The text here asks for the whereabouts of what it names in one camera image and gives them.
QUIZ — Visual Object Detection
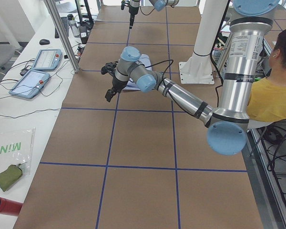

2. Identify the upper teach pendant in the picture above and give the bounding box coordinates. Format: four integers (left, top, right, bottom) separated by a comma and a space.
31, 49, 62, 71

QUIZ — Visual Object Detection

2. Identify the clear plastic MiNi bag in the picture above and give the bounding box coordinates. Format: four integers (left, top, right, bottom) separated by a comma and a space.
0, 127, 35, 176

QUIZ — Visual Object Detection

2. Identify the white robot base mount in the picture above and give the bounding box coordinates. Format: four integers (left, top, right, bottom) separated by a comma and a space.
179, 0, 229, 84

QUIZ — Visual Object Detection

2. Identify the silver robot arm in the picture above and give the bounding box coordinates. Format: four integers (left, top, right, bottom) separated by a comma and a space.
101, 0, 279, 155
121, 0, 179, 29

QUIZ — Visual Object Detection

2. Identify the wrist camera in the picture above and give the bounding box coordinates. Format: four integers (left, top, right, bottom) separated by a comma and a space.
101, 61, 118, 76
121, 0, 130, 10

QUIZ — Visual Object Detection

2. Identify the teach pendant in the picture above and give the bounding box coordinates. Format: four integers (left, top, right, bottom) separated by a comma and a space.
31, 49, 62, 71
9, 70, 50, 99

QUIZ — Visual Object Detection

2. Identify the light blue striped shirt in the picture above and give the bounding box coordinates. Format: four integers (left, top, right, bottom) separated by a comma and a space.
123, 54, 155, 93

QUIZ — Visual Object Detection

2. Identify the folded green cloth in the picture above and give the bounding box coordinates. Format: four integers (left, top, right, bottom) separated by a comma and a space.
0, 164, 23, 192

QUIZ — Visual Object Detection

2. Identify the grey aluminium post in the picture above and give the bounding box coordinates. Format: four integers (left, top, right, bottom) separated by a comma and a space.
44, 0, 80, 73

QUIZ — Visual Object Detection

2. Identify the black keyboard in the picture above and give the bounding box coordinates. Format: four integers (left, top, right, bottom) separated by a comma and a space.
54, 16, 70, 39

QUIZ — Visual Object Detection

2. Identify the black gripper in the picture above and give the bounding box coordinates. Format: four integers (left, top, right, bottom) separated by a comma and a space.
105, 77, 128, 102
129, 6, 139, 29

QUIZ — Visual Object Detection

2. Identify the lower teach pendant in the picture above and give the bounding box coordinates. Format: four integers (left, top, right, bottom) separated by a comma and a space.
9, 70, 50, 99

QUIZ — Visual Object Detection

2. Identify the black computer mouse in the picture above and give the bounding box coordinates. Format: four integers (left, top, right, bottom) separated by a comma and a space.
39, 39, 50, 45

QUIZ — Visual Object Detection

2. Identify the red cylinder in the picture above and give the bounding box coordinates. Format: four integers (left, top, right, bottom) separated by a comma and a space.
0, 197, 23, 217

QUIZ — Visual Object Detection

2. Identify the person in yellow shirt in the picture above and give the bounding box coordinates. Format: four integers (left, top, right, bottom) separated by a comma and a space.
246, 29, 286, 123

